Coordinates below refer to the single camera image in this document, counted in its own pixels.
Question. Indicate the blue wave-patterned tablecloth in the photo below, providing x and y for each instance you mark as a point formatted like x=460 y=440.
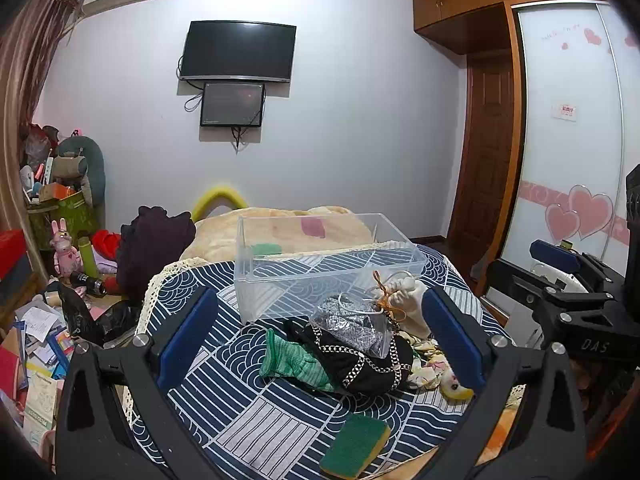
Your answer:
x=240 y=410

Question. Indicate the brown wooden door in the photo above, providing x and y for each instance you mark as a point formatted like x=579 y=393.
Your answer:
x=482 y=160

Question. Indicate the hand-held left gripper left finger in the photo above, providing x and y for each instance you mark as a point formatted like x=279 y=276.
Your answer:
x=187 y=335

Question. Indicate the dark maroon clothing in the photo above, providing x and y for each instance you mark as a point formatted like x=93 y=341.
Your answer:
x=150 y=255

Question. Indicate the red cloth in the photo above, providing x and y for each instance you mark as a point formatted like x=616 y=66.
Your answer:
x=105 y=242

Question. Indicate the brown curtain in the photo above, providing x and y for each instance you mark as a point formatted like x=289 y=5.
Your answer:
x=25 y=70

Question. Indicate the green bottle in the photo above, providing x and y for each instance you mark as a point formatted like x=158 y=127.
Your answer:
x=89 y=257

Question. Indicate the black plastic bag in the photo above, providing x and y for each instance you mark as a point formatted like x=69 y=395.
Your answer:
x=85 y=317

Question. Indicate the small green sponge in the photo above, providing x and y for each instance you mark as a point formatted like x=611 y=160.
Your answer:
x=266 y=250

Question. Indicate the black camera lens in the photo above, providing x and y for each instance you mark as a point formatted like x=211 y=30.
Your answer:
x=90 y=284

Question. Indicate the green cardboard box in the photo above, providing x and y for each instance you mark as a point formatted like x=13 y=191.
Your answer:
x=65 y=217

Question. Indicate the beige fleece blanket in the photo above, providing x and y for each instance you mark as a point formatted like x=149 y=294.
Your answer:
x=220 y=240

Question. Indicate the red plastic bag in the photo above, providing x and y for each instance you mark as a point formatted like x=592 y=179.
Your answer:
x=37 y=145

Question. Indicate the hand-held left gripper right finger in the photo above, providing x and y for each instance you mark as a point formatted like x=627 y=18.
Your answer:
x=452 y=340

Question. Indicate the yellow floral cloth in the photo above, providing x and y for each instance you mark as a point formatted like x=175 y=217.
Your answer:
x=452 y=385

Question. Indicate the grey plush pillow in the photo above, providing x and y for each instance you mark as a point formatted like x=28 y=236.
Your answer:
x=95 y=165

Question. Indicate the pink sponge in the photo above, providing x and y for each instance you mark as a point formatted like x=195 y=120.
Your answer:
x=313 y=227

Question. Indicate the yellow foam tube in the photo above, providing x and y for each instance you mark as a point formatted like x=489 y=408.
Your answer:
x=220 y=195

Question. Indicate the clear plastic box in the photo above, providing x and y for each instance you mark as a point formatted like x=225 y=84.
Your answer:
x=300 y=290

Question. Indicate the red box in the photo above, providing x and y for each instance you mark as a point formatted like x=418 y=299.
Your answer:
x=11 y=252

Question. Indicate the green knit cloth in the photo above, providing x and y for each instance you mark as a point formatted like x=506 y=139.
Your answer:
x=290 y=362

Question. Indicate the wooden overhead cabinets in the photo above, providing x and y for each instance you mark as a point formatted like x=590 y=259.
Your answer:
x=460 y=0

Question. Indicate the white rounded object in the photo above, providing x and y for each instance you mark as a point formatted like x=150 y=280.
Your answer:
x=565 y=280

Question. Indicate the pile of papers and books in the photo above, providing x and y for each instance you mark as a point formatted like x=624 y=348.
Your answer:
x=35 y=360

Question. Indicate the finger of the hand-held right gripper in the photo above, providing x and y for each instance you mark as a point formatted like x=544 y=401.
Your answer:
x=552 y=255
x=515 y=285

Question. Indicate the heart-printed sliding wardrobe door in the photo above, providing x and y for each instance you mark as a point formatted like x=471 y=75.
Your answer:
x=565 y=170

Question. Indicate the green yellow sponge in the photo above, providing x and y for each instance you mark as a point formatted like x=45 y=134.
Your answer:
x=357 y=442

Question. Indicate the pink bunny doll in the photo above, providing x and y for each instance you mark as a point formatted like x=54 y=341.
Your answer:
x=65 y=255

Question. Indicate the small black monitor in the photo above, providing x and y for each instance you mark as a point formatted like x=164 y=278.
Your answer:
x=232 y=104

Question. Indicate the wall-mounted black television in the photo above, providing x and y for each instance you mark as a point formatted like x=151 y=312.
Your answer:
x=237 y=50

